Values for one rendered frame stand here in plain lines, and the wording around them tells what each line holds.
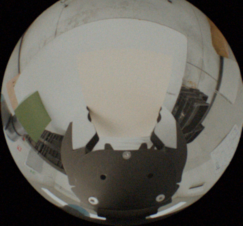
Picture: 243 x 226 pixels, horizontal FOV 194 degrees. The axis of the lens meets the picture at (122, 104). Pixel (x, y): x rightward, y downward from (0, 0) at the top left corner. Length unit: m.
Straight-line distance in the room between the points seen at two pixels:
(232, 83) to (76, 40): 2.56
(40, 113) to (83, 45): 0.37
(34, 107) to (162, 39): 0.53
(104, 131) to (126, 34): 0.22
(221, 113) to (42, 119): 2.96
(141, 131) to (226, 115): 2.52
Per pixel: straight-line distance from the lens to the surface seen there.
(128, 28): 0.20
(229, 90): 2.45
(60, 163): 0.48
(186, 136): 1.27
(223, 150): 2.77
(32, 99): 0.42
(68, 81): 0.25
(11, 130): 0.52
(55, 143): 0.57
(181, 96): 0.75
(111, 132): 0.15
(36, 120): 0.44
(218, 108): 2.64
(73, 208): 0.27
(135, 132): 0.15
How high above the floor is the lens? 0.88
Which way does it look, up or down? 57 degrees down
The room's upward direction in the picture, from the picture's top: 180 degrees counter-clockwise
